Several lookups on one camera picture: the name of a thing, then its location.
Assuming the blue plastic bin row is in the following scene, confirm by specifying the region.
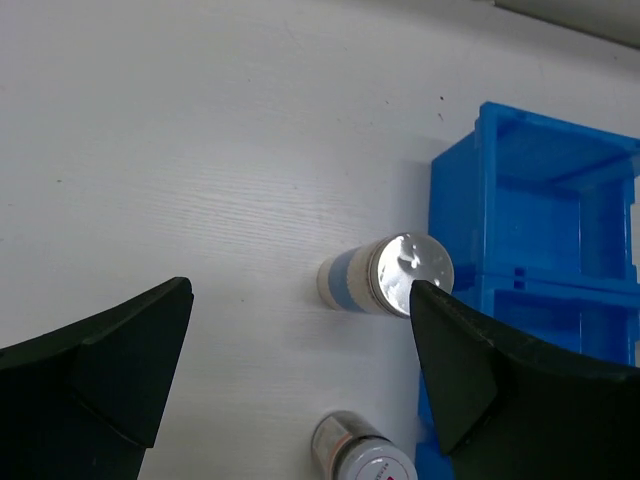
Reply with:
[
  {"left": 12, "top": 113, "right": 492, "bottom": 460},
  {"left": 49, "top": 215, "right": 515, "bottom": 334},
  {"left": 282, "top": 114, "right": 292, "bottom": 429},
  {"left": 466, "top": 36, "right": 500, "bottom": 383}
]
[{"left": 416, "top": 102, "right": 639, "bottom": 479}]

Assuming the white-lid red-label spice jar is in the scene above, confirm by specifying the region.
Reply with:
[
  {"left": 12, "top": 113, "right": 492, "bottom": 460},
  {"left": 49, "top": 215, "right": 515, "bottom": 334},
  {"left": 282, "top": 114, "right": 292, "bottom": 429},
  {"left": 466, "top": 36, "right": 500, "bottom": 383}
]
[{"left": 311, "top": 410, "right": 418, "bottom": 480}]

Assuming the silver-lid blue-label spice jar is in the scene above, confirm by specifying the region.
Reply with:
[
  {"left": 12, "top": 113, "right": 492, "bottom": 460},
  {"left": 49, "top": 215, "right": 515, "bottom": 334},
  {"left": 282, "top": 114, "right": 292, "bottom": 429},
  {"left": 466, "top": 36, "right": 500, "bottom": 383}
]
[{"left": 316, "top": 232, "right": 455, "bottom": 318}]

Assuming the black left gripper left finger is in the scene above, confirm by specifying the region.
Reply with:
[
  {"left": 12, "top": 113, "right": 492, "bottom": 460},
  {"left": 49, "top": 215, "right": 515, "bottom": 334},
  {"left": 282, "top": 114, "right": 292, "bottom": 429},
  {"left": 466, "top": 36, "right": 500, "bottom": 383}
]
[{"left": 1, "top": 277, "right": 194, "bottom": 479}]

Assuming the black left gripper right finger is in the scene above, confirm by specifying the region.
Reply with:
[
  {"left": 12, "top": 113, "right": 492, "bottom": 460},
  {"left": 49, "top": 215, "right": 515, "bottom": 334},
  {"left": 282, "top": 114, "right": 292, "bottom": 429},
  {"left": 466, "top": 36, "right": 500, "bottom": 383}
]
[{"left": 410, "top": 280, "right": 639, "bottom": 479}]

